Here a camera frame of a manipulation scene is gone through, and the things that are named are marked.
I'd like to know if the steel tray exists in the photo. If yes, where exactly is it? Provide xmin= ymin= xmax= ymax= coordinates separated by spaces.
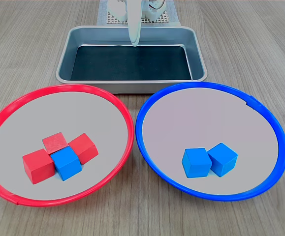
xmin=55 ymin=25 xmax=208 ymax=94

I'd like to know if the servo cable at arm base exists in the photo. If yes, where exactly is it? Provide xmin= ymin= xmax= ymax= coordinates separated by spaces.
xmin=147 ymin=0 xmax=165 ymax=11

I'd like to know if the blue-rimmed white plate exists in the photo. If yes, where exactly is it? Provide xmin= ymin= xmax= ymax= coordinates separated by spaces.
xmin=135 ymin=82 xmax=285 ymax=202

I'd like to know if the red cube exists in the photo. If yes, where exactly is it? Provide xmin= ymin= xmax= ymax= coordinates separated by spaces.
xmin=42 ymin=132 xmax=69 ymax=155
xmin=22 ymin=148 xmax=56 ymax=185
xmin=67 ymin=133 xmax=99 ymax=165

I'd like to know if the pale perforated plate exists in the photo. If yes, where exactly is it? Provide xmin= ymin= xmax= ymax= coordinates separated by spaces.
xmin=106 ymin=9 xmax=170 ymax=25

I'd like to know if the blue cube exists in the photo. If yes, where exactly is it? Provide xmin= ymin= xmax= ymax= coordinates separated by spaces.
xmin=207 ymin=143 xmax=239 ymax=177
xmin=50 ymin=146 xmax=83 ymax=182
xmin=181 ymin=147 xmax=213 ymax=178

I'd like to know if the red-rimmed white plate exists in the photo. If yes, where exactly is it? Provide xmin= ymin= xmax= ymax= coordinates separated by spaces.
xmin=0 ymin=84 xmax=135 ymax=207

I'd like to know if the black mat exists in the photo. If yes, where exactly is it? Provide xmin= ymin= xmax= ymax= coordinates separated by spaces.
xmin=70 ymin=45 xmax=192 ymax=81

